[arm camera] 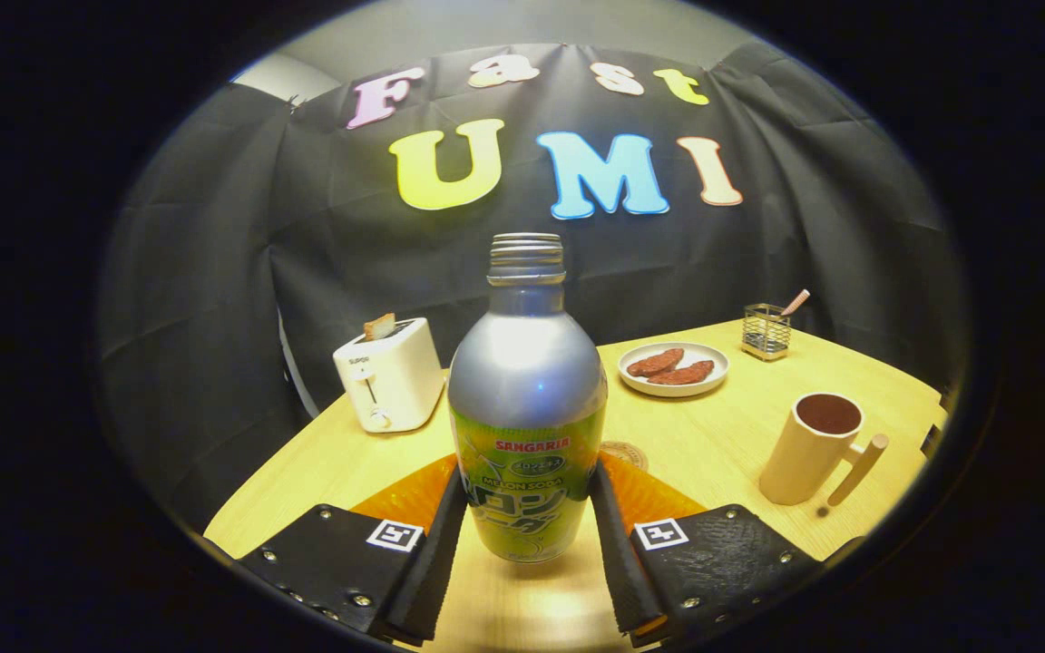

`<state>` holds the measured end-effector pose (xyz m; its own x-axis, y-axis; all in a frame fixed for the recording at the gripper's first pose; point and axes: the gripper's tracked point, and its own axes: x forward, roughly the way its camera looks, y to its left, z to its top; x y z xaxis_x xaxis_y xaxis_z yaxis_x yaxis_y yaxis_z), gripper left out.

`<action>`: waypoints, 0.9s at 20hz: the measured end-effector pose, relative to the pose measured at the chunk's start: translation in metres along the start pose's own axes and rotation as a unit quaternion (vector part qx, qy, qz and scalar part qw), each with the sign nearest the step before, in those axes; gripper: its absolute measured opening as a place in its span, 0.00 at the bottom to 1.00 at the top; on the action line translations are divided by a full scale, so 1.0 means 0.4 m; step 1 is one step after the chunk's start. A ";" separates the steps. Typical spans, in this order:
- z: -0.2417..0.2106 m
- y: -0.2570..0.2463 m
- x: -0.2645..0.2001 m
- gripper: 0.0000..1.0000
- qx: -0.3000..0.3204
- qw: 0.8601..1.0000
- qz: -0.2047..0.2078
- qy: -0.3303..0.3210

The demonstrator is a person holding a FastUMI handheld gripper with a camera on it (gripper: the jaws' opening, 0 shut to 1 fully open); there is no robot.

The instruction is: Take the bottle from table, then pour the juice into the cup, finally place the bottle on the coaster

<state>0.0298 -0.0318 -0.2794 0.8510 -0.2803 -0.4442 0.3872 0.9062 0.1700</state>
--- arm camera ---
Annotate wire mesh holder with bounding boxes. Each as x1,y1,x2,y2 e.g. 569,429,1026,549
741,304,793,362

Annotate black backdrop cloth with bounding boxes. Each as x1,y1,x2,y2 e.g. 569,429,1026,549
96,41,972,536

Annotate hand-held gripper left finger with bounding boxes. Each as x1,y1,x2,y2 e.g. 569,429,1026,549
237,453,469,647

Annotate white toaster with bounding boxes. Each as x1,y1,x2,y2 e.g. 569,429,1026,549
333,317,446,434

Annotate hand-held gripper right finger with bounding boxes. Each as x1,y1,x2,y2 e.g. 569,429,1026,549
588,452,827,649

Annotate cream cup with wooden handle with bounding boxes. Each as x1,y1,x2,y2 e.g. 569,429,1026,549
758,393,890,507

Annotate round brown coaster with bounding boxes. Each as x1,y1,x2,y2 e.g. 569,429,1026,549
600,441,649,473

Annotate white round plate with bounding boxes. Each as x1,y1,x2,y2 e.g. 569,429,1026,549
618,342,730,398

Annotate light wooden table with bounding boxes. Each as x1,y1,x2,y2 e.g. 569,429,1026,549
203,317,950,653

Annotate brown sausage piece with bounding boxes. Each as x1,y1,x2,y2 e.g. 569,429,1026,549
648,360,716,386
627,348,685,378

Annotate silver green label juice bottle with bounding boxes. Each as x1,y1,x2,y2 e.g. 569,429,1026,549
447,232,609,564

